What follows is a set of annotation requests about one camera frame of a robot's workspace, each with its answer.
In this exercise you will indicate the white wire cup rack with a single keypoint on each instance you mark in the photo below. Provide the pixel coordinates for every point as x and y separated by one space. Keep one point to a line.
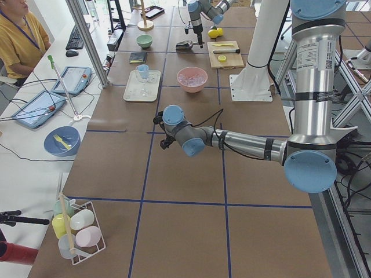
77 229

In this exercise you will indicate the person in yellow shirt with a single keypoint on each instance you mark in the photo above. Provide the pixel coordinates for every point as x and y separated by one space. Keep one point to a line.
23 39

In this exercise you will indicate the lemon half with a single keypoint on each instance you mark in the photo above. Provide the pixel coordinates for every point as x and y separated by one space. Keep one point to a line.
222 58

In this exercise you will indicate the teach pendant tablet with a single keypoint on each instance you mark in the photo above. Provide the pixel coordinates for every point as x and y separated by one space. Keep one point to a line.
39 109
76 79

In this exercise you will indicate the green bowl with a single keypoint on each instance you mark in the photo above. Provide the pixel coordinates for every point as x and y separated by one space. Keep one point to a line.
144 41

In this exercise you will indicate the metal ice scoop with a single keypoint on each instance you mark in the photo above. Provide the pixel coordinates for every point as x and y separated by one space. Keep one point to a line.
188 45

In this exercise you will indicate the yellow lemon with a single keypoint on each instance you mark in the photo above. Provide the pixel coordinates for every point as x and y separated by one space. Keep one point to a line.
213 34
220 31

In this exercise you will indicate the black computer mouse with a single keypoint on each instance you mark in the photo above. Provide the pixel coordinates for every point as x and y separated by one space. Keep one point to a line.
72 53

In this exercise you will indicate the cream bear tray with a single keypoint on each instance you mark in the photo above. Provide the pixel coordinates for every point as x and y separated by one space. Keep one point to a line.
138 91

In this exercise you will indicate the blue bowl with fork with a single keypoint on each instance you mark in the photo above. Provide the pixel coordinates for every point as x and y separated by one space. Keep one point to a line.
63 141

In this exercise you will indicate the wooden stand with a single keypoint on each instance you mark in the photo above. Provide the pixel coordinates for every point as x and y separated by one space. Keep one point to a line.
144 24

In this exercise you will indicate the yellow plastic knife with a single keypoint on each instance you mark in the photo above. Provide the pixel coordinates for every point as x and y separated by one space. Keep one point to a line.
222 44

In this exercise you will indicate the clear wine glass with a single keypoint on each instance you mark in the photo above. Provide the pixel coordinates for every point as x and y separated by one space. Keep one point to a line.
143 89

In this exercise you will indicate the red cylinder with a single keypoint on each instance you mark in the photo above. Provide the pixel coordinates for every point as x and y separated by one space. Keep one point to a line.
18 254

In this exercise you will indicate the wooden cutting board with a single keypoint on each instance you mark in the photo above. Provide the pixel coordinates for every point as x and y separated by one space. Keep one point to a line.
233 60

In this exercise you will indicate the black keyboard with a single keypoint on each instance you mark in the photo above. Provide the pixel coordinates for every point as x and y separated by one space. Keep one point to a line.
75 41

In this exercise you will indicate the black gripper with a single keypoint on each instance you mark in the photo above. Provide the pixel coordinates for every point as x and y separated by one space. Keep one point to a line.
168 138
198 29

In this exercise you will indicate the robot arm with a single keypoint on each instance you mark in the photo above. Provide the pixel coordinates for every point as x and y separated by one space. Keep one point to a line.
213 13
308 155

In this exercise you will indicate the aluminium frame post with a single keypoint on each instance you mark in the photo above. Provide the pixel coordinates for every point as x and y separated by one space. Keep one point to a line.
79 20

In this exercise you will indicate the blue plastic cup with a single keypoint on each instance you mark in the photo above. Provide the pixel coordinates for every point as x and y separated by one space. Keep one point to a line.
142 73

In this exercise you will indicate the black tripod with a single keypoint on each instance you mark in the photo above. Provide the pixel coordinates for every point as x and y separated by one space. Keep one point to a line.
11 218

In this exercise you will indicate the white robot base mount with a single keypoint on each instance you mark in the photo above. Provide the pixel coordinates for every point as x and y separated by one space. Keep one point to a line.
252 83

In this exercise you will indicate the pink bowl of ice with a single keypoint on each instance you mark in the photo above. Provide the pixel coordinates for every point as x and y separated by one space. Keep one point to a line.
192 79

